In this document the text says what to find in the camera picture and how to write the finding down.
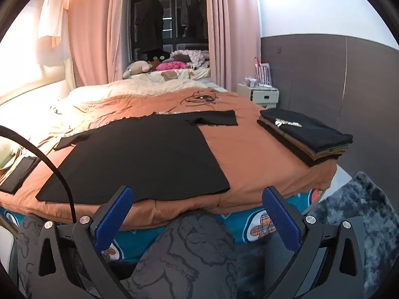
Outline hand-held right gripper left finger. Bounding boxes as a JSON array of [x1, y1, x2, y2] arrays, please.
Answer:
[[36, 185, 134, 299]]

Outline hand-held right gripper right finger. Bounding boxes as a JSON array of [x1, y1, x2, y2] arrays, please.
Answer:
[[261, 186, 365, 299]]

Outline black t-shirt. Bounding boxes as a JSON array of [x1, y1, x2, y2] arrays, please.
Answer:
[[35, 110, 239, 203]]

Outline stack of folded clothes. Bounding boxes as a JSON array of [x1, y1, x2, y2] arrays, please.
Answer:
[[256, 108, 353, 167]]

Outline teal printed bed sheet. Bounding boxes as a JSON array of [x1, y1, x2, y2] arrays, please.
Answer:
[[0, 187, 325, 262]]

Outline orange blanket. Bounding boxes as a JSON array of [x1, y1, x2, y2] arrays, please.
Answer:
[[0, 92, 339, 226]]

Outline grey shaggy rug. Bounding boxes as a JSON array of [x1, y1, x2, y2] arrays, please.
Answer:
[[307, 171, 399, 299]]

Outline grey printed pants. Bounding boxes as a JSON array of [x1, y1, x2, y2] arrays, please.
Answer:
[[15, 209, 269, 299]]

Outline small folded black cloth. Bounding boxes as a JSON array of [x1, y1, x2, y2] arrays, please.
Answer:
[[0, 156, 41, 194]]

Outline white nightstand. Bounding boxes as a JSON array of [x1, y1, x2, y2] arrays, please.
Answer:
[[236, 82, 279, 106]]

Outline cream padded headboard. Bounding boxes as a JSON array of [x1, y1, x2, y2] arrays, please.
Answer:
[[0, 79, 75, 106]]

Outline beige stuffed toy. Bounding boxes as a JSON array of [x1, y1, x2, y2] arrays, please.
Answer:
[[122, 60, 153, 80]]

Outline pink cloth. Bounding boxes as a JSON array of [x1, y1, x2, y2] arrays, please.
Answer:
[[156, 62, 188, 71]]

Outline dark plush toy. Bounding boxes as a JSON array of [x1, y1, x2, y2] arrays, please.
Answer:
[[142, 48, 172, 64]]

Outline floral blanket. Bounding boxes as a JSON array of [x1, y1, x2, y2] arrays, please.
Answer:
[[170, 50, 209, 69]]

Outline pink curtain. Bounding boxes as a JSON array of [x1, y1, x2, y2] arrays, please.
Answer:
[[67, 0, 128, 88], [202, 0, 262, 92]]

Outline dark hanging coat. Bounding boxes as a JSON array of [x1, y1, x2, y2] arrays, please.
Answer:
[[135, 0, 164, 53], [178, 0, 208, 38]]

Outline white hanging cloth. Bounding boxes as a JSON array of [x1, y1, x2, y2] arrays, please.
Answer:
[[37, 0, 72, 66]]

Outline right hand-held gripper cable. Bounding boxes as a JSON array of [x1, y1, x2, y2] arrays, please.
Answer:
[[0, 125, 77, 225]]

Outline tangled black cables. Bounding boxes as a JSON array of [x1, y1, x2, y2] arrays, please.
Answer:
[[181, 89, 222, 106]]

